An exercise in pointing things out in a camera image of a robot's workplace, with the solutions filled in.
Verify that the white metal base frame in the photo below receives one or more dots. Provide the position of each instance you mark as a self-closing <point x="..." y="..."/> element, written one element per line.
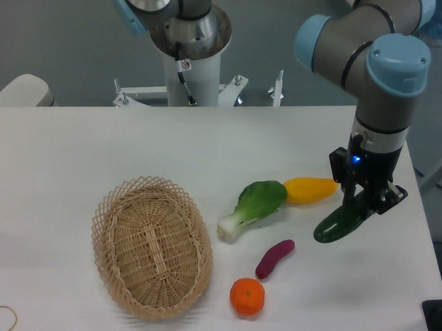
<point x="208" y="94"/>

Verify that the orange tangerine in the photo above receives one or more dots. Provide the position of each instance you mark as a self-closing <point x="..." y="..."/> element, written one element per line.
<point x="247" y="296"/>

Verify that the white chair armrest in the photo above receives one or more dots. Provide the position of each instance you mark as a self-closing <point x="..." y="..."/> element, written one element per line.
<point x="27" y="91"/>

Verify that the purple sweet potato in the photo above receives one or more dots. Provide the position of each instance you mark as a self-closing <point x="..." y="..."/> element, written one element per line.
<point x="273" y="257"/>

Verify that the yellow pepper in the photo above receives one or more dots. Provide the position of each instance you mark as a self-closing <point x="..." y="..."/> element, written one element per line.
<point x="302" y="190"/>

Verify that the woven wicker basket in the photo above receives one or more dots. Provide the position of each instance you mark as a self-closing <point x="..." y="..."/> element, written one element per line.
<point x="151" y="247"/>

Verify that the green bok choy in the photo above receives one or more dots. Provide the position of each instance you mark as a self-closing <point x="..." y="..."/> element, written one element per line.
<point x="257" y="201"/>

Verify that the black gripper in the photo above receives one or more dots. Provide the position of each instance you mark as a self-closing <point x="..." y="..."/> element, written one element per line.
<point x="373" y="171"/>

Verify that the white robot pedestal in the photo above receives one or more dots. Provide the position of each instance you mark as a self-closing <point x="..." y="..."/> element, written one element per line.
<point x="192" y="49"/>

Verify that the black box at table edge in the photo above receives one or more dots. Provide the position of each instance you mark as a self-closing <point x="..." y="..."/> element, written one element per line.
<point x="432" y="311"/>

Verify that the dark green cucumber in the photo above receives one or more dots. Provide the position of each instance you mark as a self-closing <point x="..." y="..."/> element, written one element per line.
<point x="344" y="220"/>

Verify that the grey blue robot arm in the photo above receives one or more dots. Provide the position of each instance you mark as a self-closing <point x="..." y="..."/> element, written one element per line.
<point x="371" y="53"/>

